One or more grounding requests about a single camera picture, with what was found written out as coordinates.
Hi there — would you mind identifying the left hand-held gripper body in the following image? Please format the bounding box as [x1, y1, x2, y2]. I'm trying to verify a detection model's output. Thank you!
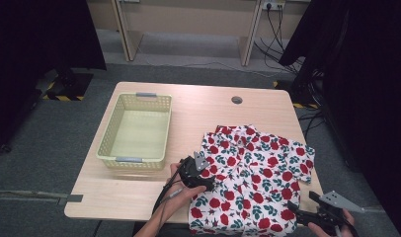
[179, 150, 210, 190]

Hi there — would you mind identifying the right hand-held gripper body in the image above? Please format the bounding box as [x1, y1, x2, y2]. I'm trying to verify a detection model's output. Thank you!
[297, 190, 366, 236]

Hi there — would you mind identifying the white shirt with red roses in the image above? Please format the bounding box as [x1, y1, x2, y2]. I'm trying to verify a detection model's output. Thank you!
[188, 123, 316, 237]

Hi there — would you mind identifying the pale yellow plastic basket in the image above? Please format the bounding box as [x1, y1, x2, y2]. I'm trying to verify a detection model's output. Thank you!
[96, 92, 174, 172]

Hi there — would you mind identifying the person's right hand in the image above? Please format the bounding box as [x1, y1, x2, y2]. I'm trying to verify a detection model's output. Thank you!
[307, 208, 357, 237]

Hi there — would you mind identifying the person's left hand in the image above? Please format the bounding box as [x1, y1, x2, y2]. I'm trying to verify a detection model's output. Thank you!
[168, 163, 208, 212]

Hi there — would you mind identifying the yellow black hazard tape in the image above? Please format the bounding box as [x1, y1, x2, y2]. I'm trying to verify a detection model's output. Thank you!
[292, 102, 320, 110]

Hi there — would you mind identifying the black curtain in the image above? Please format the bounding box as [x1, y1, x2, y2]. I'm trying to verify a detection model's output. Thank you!
[0, 0, 108, 157]
[278, 0, 401, 237]

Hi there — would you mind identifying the grey floor tape piece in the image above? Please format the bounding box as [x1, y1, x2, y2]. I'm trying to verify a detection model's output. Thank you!
[57, 194, 85, 207]

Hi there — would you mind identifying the black stand base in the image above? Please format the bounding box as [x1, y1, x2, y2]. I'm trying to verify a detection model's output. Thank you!
[35, 67, 95, 103]

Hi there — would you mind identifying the right hand-held gripper black cable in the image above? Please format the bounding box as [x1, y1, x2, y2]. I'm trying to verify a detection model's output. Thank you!
[333, 216, 361, 237]

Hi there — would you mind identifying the hand-held gripper black cable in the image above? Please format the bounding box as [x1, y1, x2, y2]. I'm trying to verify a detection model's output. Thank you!
[333, 216, 361, 237]
[152, 164, 187, 215]

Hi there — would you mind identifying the left hand-held gripper black cable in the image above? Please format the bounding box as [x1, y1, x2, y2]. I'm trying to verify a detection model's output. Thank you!
[152, 164, 187, 215]

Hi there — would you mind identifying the thin white floor cable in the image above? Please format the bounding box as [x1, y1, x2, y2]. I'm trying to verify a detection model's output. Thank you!
[145, 59, 276, 79]

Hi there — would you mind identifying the beige wooden desk frame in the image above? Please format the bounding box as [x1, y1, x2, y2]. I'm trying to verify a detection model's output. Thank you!
[110, 0, 265, 67]

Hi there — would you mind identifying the bundle of black cables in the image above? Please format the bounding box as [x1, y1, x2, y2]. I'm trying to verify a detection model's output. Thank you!
[253, 3, 326, 141]

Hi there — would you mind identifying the grey floor cable cover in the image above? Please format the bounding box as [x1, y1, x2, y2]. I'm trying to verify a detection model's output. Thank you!
[0, 189, 69, 202]

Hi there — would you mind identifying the white wall socket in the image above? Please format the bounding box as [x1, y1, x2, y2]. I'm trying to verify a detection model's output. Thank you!
[261, 0, 286, 11]

